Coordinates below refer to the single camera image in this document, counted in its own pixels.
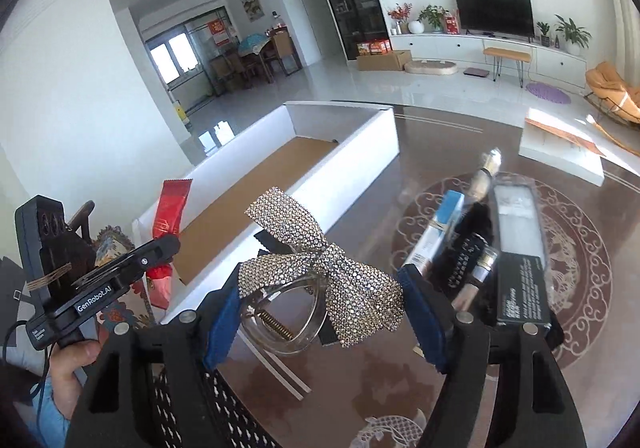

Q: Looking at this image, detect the bagged bundle of sticks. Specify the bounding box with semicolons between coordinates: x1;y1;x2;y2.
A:
466;147;502;203

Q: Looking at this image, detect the blue white ointment box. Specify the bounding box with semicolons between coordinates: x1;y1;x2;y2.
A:
405;190;465;276

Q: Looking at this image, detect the gold HIH tube box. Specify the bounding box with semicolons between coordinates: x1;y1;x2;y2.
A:
451;247;499;312

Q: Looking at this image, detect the orange lounge chair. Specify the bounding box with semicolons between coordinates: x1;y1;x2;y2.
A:
585;62;639;127

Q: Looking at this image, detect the red flower vase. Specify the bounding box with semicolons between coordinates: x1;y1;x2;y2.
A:
387;3;412;34

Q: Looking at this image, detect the purple round floor mat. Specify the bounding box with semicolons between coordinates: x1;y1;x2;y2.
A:
526;82;572;105

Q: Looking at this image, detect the green potted plant right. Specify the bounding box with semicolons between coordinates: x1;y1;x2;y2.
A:
555;15;592;56

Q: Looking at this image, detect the red candy-shaped gift box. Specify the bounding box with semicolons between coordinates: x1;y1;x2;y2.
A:
146;179;192;311

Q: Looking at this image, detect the large white storage box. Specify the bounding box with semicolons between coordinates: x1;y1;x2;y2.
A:
162;102;399;323

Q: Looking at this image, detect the green potted plant left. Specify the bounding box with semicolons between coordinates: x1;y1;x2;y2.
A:
418;4;447;32

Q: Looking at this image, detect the black television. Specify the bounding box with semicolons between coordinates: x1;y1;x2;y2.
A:
456;0;535;38

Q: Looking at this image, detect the cardboard box on floor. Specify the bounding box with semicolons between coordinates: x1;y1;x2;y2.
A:
357;50;412;71

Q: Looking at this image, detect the wooden bench stool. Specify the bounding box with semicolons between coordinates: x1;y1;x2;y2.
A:
482;45;534;89

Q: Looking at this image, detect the person's left hand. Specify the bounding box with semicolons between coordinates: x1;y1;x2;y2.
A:
50;340;102;420

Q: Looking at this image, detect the white tv cabinet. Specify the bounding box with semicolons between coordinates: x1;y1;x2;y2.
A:
390;34;587;91

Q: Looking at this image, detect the black odor removing bar box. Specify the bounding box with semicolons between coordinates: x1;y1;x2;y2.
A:
492;182;551;329

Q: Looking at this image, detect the black embroidered velvet pouch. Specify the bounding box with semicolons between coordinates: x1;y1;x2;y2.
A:
430;202;495;301

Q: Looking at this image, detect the green potted plant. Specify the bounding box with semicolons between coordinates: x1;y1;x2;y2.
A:
555;15;592;56
418;4;447;32

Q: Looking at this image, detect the rhinestone bow hair claw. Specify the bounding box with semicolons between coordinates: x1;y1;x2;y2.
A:
238;187;404;356

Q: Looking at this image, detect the white box lid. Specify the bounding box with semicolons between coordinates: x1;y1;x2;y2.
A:
518;107;627;187

